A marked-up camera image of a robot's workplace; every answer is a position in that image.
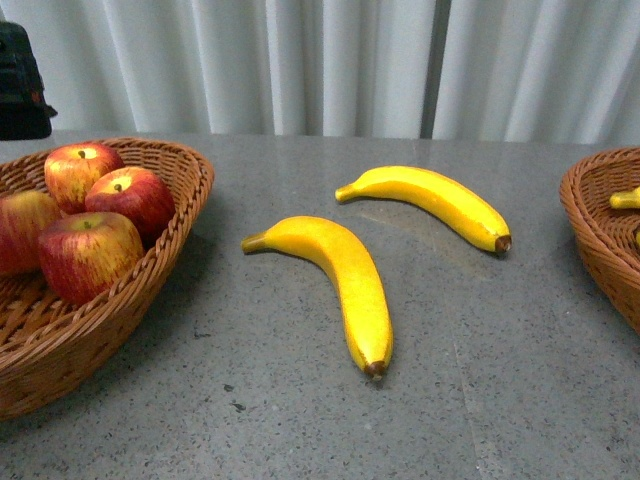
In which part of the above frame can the yellow banana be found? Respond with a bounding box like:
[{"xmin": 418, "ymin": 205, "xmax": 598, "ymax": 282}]
[
  {"xmin": 609, "ymin": 187, "xmax": 640, "ymax": 210},
  {"xmin": 335, "ymin": 165, "xmax": 512, "ymax": 254},
  {"xmin": 241, "ymin": 216, "xmax": 394, "ymax": 381}
]

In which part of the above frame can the large red yellow apple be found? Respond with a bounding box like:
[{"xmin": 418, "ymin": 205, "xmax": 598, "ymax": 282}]
[{"xmin": 38, "ymin": 212, "xmax": 145, "ymax": 305}]

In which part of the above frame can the small red apple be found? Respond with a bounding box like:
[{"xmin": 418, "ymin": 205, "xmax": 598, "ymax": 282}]
[{"xmin": 1, "ymin": 190, "xmax": 61, "ymax": 276}]

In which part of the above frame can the dark red apple in basket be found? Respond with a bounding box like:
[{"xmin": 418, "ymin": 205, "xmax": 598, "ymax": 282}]
[{"xmin": 85, "ymin": 166, "xmax": 176, "ymax": 248}]

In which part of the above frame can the back red apple in basket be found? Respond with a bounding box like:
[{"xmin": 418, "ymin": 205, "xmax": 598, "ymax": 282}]
[{"xmin": 44, "ymin": 142, "xmax": 124, "ymax": 214}]

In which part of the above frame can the right wicker basket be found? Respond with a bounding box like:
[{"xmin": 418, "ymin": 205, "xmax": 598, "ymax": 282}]
[{"xmin": 559, "ymin": 147, "xmax": 639, "ymax": 330}]

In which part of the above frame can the wicker basket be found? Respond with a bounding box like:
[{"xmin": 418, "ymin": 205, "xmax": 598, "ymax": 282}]
[
  {"xmin": 1, "ymin": 137, "xmax": 215, "ymax": 420},
  {"xmin": 559, "ymin": 147, "xmax": 639, "ymax": 330}
]

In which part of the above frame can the white pleated curtain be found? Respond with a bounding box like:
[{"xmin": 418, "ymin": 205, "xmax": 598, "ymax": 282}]
[{"xmin": 1, "ymin": 1, "xmax": 639, "ymax": 144}]

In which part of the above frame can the left wicker basket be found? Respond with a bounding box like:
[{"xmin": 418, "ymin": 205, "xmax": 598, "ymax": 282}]
[{"xmin": 1, "ymin": 137, "xmax": 215, "ymax": 420}]

